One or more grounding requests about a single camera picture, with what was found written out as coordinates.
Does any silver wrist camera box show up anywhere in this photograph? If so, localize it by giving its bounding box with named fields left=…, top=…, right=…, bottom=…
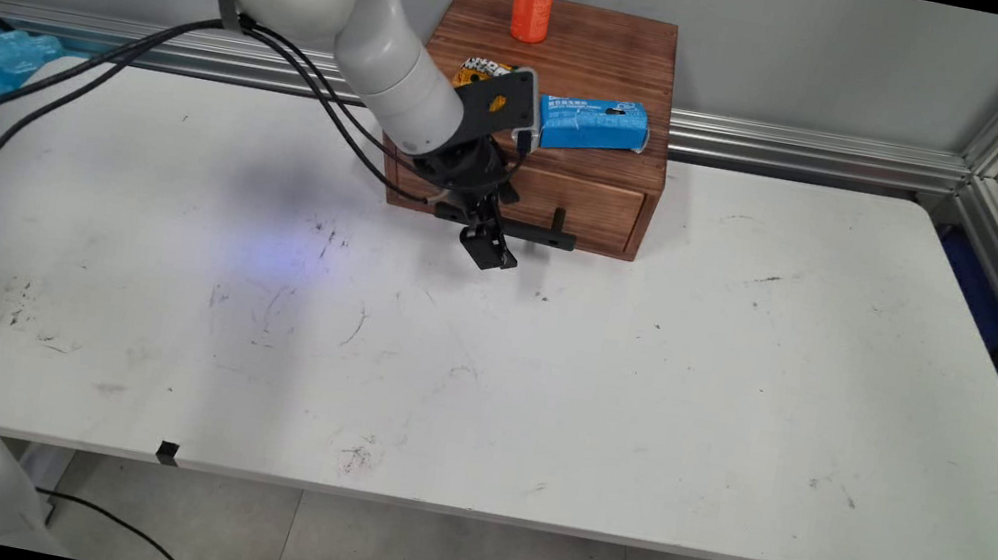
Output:
left=509, top=86, right=551, bottom=154

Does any blue sheet under rail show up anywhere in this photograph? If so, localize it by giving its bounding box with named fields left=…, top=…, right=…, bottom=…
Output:
left=914, top=222, right=998, bottom=387

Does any yellow snack packet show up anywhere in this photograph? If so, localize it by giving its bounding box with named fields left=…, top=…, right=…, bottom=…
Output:
left=449, top=53, right=517, bottom=99

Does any wooden drawer with black handle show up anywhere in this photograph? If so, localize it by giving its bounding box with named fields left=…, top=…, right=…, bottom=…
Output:
left=377, top=138, right=651, bottom=266

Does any brown wooden cabinet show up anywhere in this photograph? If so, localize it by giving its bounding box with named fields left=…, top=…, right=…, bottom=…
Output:
left=370, top=0, right=695, bottom=267

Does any blue tissue packet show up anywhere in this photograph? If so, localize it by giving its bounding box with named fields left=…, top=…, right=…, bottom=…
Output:
left=531, top=87, right=656, bottom=167

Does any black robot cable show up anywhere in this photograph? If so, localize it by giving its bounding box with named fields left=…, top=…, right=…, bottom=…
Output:
left=0, top=0, right=229, bottom=188
left=0, top=0, right=471, bottom=354

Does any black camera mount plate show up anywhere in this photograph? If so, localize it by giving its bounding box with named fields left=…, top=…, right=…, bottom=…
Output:
left=454, top=58, right=543, bottom=160

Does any black floor cable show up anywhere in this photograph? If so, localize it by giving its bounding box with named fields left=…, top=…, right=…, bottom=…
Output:
left=24, top=486, right=204, bottom=560

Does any blue bubble wrap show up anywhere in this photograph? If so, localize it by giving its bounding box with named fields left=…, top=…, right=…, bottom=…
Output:
left=0, top=25, right=70, bottom=151

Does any horizontal aluminium frame rail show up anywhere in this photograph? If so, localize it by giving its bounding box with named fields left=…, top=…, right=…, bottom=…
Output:
left=0, top=0, right=975, bottom=209

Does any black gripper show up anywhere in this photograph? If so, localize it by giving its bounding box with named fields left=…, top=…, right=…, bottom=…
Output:
left=402, top=128, right=538, bottom=277

